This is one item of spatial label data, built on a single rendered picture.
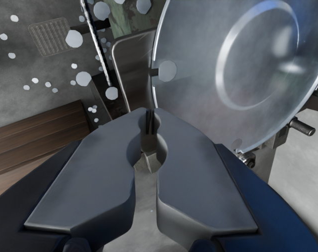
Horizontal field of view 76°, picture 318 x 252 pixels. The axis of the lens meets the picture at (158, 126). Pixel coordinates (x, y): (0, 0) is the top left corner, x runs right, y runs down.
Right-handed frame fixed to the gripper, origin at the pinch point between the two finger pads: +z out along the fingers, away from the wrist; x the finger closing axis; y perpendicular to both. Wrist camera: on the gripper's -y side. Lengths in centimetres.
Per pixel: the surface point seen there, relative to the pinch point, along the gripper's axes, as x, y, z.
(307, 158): 133, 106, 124
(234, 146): 12.8, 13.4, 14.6
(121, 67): -2.9, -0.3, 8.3
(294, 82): 20.9, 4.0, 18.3
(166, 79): 1.3, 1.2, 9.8
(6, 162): -49, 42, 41
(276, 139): 26.0, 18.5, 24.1
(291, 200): 145, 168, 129
